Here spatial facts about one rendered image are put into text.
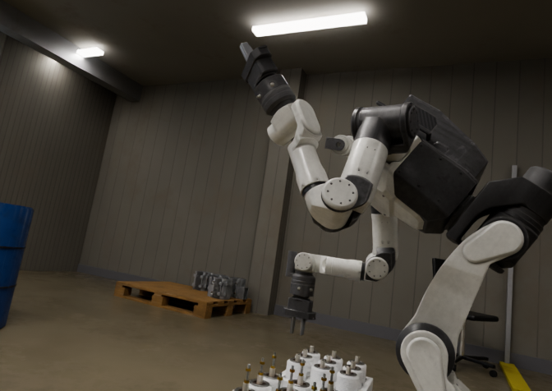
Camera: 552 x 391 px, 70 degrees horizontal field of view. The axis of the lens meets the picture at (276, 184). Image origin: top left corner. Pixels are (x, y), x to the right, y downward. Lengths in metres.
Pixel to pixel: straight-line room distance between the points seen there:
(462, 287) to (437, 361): 0.19
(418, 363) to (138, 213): 5.56
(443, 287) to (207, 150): 4.94
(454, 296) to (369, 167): 0.43
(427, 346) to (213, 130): 5.06
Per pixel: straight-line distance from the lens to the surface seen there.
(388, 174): 1.10
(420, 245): 4.57
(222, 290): 4.42
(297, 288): 1.47
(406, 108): 1.01
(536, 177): 1.20
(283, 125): 1.01
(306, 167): 0.91
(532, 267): 4.59
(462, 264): 1.12
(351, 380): 1.92
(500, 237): 1.12
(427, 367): 1.12
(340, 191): 0.85
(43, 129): 6.55
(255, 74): 1.07
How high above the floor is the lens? 0.73
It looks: 10 degrees up
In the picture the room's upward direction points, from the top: 8 degrees clockwise
